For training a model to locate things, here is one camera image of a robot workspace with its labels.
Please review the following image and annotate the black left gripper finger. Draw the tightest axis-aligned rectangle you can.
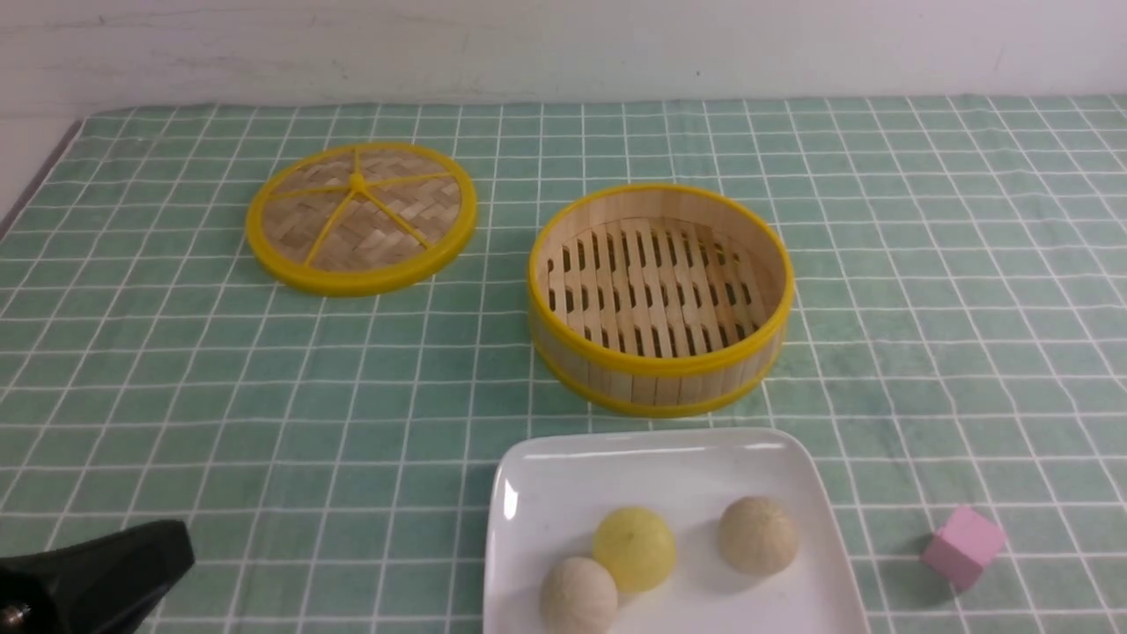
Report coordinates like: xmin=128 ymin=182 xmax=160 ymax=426
xmin=1 ymin=520 xmax=195 ymax=633

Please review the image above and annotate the white steamed bun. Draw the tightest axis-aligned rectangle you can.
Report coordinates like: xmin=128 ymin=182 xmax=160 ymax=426
xmin=539 ymin=557 xmax=616 ymax=633

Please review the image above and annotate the yellow steamed bun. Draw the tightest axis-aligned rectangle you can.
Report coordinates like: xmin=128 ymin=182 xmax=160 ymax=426
xmin=591 ymin=506 xmax=677 ymax=593

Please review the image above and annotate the white square plate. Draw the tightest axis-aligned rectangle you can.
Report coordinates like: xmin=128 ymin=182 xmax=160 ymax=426
xmin=482 ymin=428 xmax=869 ymax=633

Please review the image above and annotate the beige steamed bun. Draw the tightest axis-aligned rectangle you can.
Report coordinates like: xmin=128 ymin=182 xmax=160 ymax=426
xmin=718 ymin=495 xmax=800 ymax=578

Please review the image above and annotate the yellow bamboo steamer lid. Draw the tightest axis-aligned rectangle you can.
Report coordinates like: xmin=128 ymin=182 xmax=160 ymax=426
xmin=245 ymin=142 xmax=478 ymax=297

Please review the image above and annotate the yellow bamboo steamer basket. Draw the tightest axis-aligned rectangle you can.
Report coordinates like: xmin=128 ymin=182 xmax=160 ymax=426
xmin=527 ymin=184 xmax=796 ymax=418

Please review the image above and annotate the pink cube block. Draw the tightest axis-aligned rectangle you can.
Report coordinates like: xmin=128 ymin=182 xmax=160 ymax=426
xmin=920 ymin=504 xmax=1006 ymax=593

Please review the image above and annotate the green checkered tablecloth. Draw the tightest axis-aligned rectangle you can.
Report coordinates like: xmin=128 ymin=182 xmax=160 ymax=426
xmin=1 ymin=95 xmax=1126 ymax=633

